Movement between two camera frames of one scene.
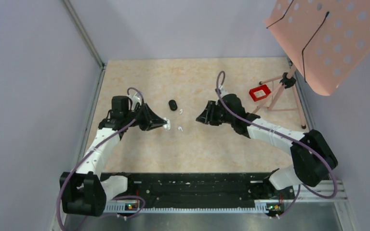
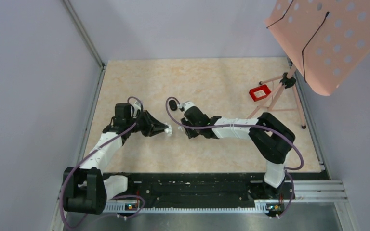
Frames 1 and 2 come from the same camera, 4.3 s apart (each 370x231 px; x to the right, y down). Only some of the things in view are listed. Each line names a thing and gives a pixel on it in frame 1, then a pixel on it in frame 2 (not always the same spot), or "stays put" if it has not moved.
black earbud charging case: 173,105 stays put
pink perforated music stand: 326,39 stays put
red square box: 258,92 stays put
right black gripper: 207,116 -> 191,134
